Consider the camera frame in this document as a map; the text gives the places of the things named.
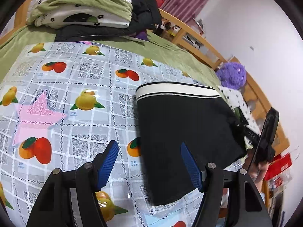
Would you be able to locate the person's right hand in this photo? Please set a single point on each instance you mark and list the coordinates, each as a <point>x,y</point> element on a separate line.
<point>259,170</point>

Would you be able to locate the white flower printed quilt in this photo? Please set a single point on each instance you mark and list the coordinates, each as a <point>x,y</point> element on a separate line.
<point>90,7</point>

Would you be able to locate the red box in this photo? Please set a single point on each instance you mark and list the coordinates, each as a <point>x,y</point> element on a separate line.
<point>279,165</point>

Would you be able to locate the black jacket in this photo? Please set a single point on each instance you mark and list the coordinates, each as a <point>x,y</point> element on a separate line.
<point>144,14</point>

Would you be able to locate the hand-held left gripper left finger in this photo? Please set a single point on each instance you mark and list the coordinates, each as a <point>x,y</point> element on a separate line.
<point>107,165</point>

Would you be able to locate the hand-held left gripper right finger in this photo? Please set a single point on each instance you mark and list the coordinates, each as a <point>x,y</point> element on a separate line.
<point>191,167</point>

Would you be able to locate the fruit printed tablecloth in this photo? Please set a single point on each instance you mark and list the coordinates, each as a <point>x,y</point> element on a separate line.
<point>71,99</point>

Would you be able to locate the purple cloth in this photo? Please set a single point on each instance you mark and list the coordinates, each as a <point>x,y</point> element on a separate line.
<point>139,36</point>

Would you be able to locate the wooden bed frame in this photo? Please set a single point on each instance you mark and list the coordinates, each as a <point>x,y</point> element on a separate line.
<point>213,52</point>

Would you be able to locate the black pants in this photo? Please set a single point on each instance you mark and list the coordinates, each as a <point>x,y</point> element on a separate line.
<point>177,123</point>

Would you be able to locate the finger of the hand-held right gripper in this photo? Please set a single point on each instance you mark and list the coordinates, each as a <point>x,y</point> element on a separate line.
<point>249,133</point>

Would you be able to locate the purple plush toy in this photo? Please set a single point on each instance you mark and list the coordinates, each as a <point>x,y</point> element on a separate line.
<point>230,75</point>

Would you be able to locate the white flower printed pillow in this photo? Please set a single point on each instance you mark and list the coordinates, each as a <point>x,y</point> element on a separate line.
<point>234,99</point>

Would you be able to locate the cardboard box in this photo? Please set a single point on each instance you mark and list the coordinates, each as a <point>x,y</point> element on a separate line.
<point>169,36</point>

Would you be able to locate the green bed sheet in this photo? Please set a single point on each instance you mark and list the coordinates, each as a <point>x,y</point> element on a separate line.
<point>184,56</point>

